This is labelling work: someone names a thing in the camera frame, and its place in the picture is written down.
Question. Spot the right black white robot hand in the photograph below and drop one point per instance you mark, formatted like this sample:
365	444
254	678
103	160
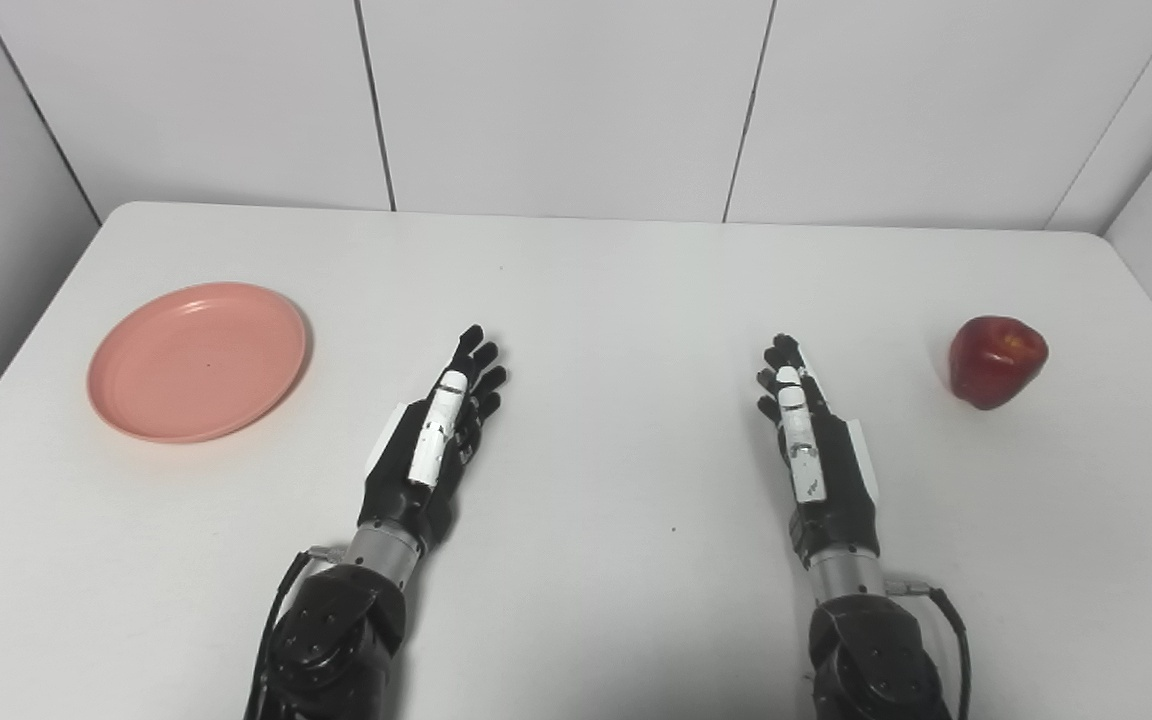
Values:
841	490

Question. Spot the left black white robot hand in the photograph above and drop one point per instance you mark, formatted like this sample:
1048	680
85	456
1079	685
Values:
401	470

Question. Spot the red apple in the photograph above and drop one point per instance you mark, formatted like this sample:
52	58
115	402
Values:
996	362

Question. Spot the pink plate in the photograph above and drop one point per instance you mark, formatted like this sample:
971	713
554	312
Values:
198	362

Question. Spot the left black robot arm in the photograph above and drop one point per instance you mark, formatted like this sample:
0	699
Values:
336	650

